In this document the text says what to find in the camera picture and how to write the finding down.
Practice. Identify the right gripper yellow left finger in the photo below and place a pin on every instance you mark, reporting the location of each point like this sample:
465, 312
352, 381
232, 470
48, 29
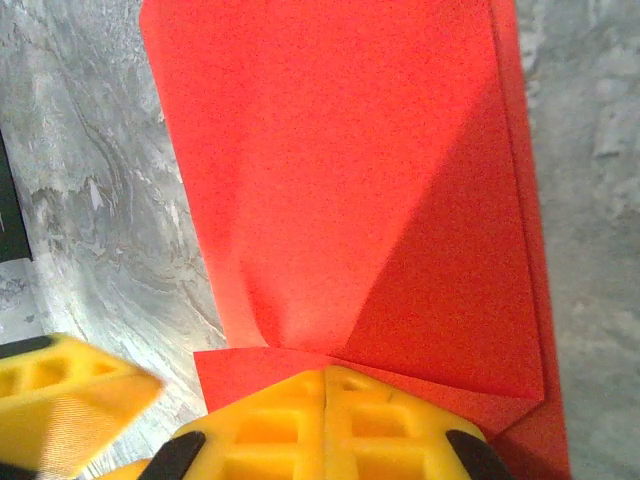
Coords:
270, 440

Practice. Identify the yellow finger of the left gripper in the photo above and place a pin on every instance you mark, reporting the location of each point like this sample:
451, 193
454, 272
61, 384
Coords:
120, 472
60, 400

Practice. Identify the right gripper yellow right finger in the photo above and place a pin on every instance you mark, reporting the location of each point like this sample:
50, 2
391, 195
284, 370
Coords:
395, 440

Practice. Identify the red square paper sheet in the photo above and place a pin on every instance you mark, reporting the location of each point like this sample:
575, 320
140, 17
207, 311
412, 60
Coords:
350, 175

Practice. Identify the black white chessboard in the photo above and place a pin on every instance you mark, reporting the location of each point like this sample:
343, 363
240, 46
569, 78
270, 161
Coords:
12, 215

